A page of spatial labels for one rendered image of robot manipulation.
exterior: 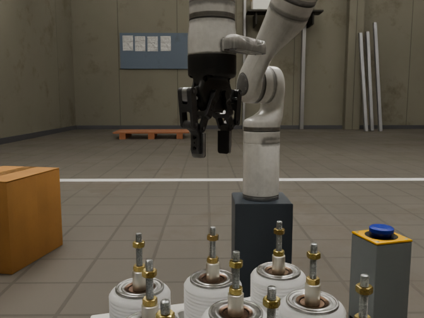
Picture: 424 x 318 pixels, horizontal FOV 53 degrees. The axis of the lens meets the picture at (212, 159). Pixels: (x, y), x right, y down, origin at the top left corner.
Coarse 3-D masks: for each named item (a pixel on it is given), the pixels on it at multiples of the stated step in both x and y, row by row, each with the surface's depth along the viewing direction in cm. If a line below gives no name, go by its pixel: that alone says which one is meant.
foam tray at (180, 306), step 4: (176, 304) 77; (180, 304) 77; (172, 308) 76; (176, 308) 76; (180, 308) 76; (176, 312) 74; (180, 312) 75; (92, 316) 73; (96, 316) 73; (100, 316) 73; (104, 316) 73; (108, 316) 73; (180, 316) 75
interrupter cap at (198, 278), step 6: (204, 270) 74; (222, 270) 74; (192, 276) 71; (198, 276) 71; (204, 276) 72; (222, 276) 72; (228, 276) 71; (192, 282) 69; (198, 282) 69; (204, 282) 69; (210, 282) 70; (216, 282) 70; (222, 282) 69; (228, 282) 69; (204, 288) 67; (210, 288) 67; (216, 288) 67
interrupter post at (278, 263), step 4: (272, 256) 74; (276, 256) 73; (284, 256) 73; (272, 260) 74; (276, 260) 73; (280, 260) 73; (284, 260) 73; (272, 264) 74; (276, 264) 73; (280, 264) 73; (284, 264) 73; (272, 268) 74; (276, 268) 73; (280, 268) 73; (284, 268) 73; (276, 272) 73; (280, 272) 73; (284, 272) 73
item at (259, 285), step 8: (256, 272) 74; (256, 280) 72; (264, 280) 71; (272, 280) 70; (288, 280) 70; (296, 280) 71; (304, 280) 72; (256, 288) 72; (264, 288) 70; (280, 288) 69; (288, 288) 69; (296, 288) 70; (304, 288) 72; (256, 296) 72; (264, 296) 70; (280, 296) 70
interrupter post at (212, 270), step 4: (208, 264) 69; (212, 264) 69; (216, 264) 69; (208, 268) 70; (212, 268) 69; (216, 268) 70; (208, 272) 70; (212, 272) 69; (216, 272) 70; (208, 276) 70; (212, 276) 69; (216, 276) 70; (208, 280) 70; (212, 280) 70; (216, 280) 70
